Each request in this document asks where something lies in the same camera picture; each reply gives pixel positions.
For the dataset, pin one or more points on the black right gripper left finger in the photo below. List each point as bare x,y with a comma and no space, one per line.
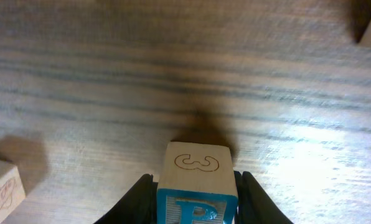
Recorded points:
137,206

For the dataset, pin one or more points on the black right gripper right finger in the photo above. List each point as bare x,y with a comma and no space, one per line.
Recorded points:
254,204

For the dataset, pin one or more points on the blue P wooden block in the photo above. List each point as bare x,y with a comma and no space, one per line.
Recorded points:
197,185

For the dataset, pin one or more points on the green R side block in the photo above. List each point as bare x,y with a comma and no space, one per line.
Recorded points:
12,192

